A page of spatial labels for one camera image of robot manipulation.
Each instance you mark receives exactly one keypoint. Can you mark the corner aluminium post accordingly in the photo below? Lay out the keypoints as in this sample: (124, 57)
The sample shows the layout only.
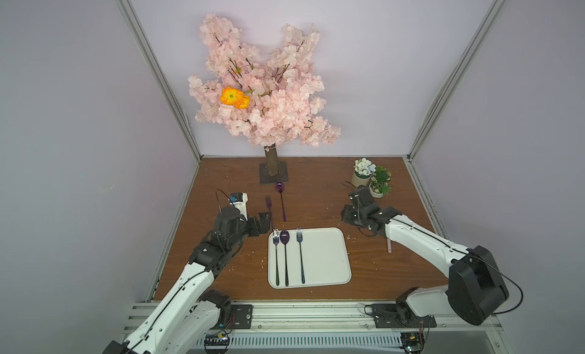
(453, 80)
(133, 22)

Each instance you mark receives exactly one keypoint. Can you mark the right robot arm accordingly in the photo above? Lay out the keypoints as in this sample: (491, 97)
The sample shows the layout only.
(476, 288)

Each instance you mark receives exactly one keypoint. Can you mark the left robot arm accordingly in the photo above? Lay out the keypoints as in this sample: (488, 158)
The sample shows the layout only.
(191, 308)

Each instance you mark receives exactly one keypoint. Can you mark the right circuit board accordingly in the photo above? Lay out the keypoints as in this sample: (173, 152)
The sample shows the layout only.
(412, 343)

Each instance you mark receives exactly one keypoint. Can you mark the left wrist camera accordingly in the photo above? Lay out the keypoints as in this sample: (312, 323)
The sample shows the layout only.
(239, 201)

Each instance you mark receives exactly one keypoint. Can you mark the circuit board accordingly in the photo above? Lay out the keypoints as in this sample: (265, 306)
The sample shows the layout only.
(216, 343)
(412, 343)

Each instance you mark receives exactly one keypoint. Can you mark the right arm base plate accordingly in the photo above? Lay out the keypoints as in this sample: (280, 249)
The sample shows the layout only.
(388, 316)

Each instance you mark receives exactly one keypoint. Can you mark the rainbow iridescent fork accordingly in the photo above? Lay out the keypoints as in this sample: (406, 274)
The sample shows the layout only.
(276, 241)

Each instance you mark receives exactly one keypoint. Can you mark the dark metal tree base plate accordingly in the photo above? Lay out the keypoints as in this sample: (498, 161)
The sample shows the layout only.
(282, 175)

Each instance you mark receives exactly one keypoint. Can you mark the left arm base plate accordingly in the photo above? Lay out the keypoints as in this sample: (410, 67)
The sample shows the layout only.
(239, 317)

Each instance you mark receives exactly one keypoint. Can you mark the blue fork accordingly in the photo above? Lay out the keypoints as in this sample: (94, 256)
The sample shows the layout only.
(299, 239)

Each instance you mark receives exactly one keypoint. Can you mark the left corner aluminium post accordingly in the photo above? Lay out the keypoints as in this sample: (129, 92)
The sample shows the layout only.
(133, 22)

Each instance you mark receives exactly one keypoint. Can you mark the green plant in white pot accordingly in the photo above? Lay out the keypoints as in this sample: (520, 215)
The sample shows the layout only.
(379, 186)

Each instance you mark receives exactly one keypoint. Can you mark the magenta purple spoon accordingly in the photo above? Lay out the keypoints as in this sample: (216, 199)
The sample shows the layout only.
(280, 187)

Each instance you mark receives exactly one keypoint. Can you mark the aluminium front rail frame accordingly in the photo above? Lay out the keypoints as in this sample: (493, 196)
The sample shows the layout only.
(338, 325)

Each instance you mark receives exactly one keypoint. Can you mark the white flowers in beige pot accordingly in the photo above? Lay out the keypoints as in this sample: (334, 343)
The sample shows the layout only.
(362, 172)

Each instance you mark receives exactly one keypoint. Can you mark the orange artificial flower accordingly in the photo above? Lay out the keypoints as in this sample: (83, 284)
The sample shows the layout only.
(235, 97)

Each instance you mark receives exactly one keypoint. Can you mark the dark purple spoon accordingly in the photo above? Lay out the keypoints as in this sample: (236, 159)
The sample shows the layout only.
(284, 239)

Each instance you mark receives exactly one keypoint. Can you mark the right corner aluminium post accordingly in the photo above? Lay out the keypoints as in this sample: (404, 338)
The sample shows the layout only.
(453, 80)

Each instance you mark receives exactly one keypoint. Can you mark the white square tray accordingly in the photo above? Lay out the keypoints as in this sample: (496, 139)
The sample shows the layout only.
(325, 258)

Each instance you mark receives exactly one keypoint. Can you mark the purple fork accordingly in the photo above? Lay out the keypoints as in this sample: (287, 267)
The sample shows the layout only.
(269, 204)

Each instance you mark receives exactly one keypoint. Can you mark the pink cherry blossom tree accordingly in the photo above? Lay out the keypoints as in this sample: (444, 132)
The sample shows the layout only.
(283, 90)

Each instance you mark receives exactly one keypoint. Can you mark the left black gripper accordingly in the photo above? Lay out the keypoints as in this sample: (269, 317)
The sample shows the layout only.
(255, 224)

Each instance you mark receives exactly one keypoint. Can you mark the left circuit board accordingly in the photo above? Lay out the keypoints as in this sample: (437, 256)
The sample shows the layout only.
(216, 343)

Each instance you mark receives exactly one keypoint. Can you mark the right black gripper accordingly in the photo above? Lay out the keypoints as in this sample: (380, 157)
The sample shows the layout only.
(353, 213)

